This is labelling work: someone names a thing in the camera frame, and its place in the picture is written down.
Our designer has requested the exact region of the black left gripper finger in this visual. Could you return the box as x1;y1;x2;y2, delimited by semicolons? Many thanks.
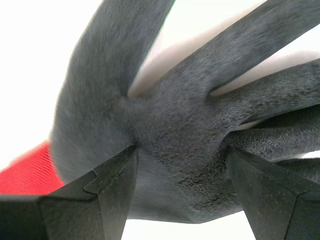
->
0;145;139;240
225;146;320;240

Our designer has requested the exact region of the grey glove with red cuff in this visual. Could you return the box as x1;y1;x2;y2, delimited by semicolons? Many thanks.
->
0;0;320;225

